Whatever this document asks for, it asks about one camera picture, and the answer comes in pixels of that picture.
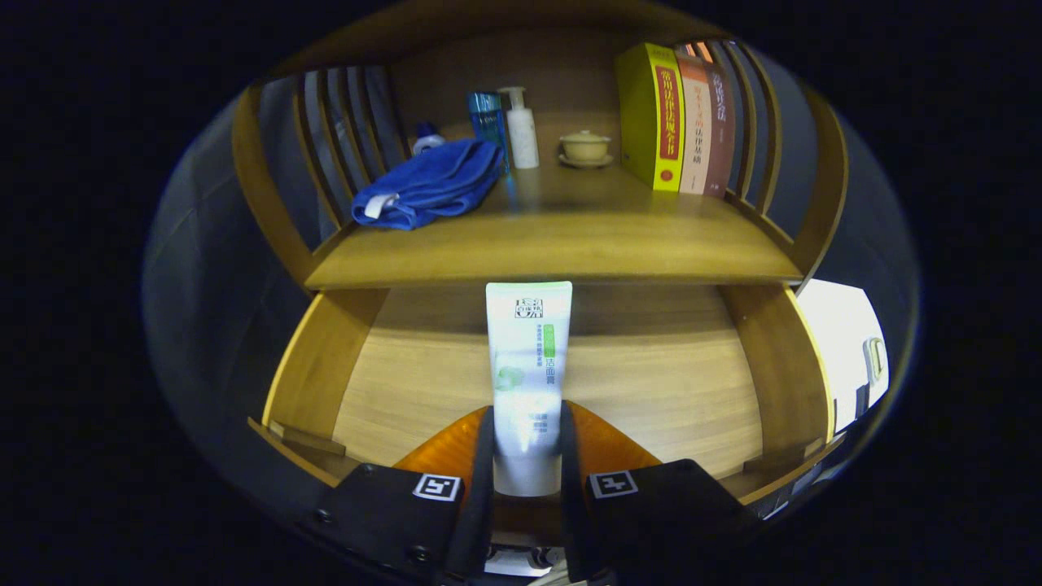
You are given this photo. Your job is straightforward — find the brown book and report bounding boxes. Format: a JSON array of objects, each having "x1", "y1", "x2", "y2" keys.
[{"x1": 702, "y1": 61, "x2": 737, "y2": 199}]

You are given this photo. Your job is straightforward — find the wooden cabinet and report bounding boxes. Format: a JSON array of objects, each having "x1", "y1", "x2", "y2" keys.
[{"x1": 232, "y1": 0, "x2": 849, "y2": 294}]

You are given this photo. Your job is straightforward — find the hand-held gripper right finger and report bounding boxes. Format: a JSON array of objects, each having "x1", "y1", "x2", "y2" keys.
[{"x1": 557, "y1": 400, "x2": 764, "y2": 586}]

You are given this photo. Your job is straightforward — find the blue folded towel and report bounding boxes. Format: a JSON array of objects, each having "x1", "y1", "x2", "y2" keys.
[{"x1": 351, "y1": 138, "x2": 506, "y2": 231}]

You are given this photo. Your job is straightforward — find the orange white book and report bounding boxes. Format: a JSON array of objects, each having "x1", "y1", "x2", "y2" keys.
[{"x1": 676, "y1": 50, "x2": 714, "y2": 195}]

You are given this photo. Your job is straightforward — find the white side cabinet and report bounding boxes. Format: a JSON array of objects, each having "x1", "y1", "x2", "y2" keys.
[{"x1": 794, "y1": 278, "x2": 890, "y2": 432}]

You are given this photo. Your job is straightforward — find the beige lidded teacup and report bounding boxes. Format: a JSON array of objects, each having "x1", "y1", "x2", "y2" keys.
[{"x1": 558, "y1": 129, "x2": 615, "y2": 170}]

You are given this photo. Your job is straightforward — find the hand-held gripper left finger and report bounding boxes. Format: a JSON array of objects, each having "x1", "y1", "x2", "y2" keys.
[{"x1": 300, "y1": 405, "x2": 497, "y2": 586}]

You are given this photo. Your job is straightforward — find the yellow book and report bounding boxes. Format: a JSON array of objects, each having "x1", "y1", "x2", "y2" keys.
[{"x1": 615, "y1": 42, "x2": 686, "y2": 193}]

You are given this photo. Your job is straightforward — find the small white blue-capped bottle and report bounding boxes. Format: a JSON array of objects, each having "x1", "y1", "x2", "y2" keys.
[{"x1": 411, "y1": 122, "x2": 447, "y2": 157}]

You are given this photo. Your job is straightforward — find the white green facial cleanser tube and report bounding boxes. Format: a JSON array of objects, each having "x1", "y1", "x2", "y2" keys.
[{"x1": 485, "y1": 281, "x2": 573, "y2": 497}]

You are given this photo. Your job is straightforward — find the white pump bottle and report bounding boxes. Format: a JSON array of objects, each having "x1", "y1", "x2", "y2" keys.
[{"x1": 498, "y1": 86, "x2": 541, "y2": 170}]

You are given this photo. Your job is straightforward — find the blue bottle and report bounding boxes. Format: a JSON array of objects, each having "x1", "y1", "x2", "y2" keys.
[{"x1": 466, "y1": 91, "x2": 510, "y2": 176}]

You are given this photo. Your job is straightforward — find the wooden drawer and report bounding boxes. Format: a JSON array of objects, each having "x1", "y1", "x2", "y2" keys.
[{"x1": 247, "y1": 281, "x2": 849, "y2": 548}]

